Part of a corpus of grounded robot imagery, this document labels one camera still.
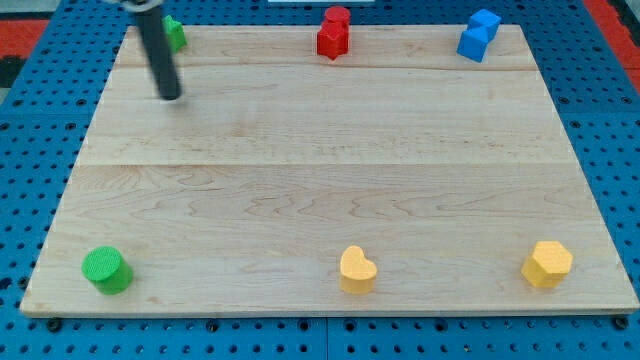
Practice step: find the yellow heart block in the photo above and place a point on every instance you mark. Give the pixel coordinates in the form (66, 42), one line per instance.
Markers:
(357, 273)

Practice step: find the yellow hexagon block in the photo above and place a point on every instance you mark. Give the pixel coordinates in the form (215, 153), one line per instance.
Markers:
(547, 265)

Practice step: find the red cylinder block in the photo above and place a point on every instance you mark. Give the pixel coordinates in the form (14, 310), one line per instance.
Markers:
(337, 14)

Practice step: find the wooden board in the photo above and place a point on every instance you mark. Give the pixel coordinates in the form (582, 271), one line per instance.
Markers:
(239, 198)

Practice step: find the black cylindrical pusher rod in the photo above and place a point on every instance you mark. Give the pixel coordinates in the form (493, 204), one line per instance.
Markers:
(149, 20)

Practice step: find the blue cube block rear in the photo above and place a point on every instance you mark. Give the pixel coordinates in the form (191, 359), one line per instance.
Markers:
(486, 19)

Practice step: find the blue cube block front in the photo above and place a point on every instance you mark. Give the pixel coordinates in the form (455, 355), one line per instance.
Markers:
(473, 43)

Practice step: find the red star block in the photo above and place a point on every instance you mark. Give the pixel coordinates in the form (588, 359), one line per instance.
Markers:
(332, 40)

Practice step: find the blue cube block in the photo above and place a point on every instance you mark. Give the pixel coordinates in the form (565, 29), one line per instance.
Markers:
(473, 43)
(486, 19)

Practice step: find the green cylinder block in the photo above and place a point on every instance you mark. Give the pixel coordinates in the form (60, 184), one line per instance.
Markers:
(107, 270)

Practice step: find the green star block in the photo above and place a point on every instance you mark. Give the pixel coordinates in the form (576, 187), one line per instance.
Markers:
(175, 33)

